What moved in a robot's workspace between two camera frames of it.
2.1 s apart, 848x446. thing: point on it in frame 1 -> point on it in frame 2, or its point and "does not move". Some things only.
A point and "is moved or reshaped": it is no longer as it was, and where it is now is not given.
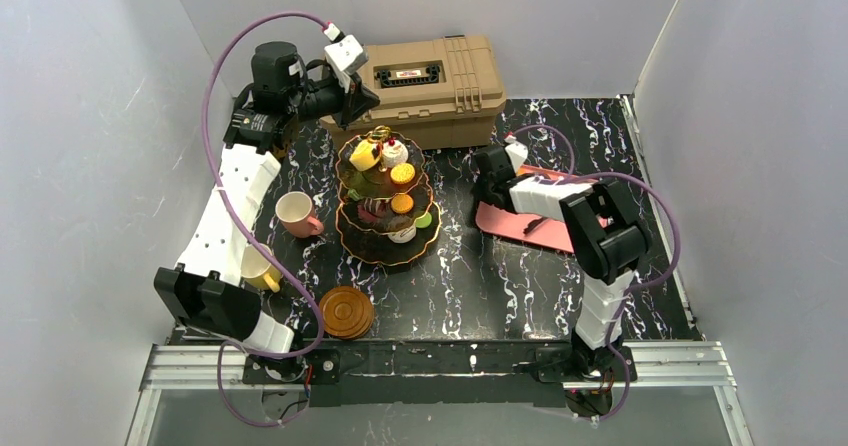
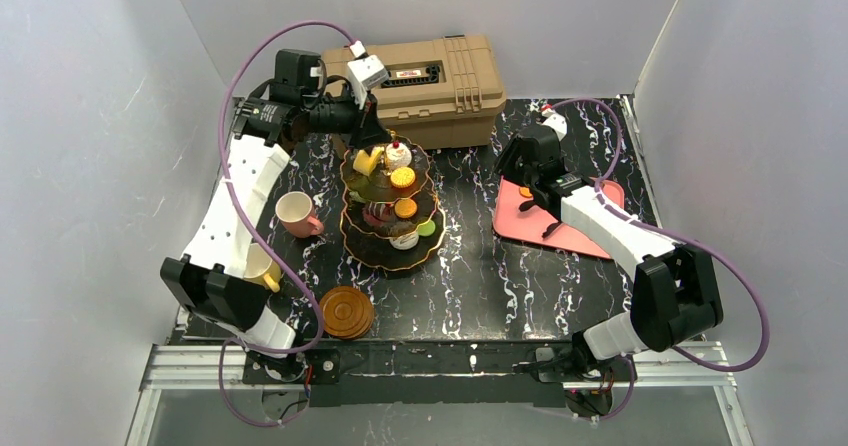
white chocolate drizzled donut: x=405 y=235 is moved or reshaped
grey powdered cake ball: x=394 y=154 does not move
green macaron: x=424 y=221 is moved or reshaped
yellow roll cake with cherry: x=365 y=154 does not move
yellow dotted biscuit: x=403 y=173 does not move
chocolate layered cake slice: x=372 y=209 is moved or reshaped
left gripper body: x=348 y=101 -> x=365 y=119
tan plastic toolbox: x=446 y=92 does not move
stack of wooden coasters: x=347 y=312 does not move
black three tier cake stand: x=384 y=208 does not move
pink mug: x=294 y=211 does not move
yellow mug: x=259 y=270 does not move
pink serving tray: x=551 y=234 is moved or reshaped
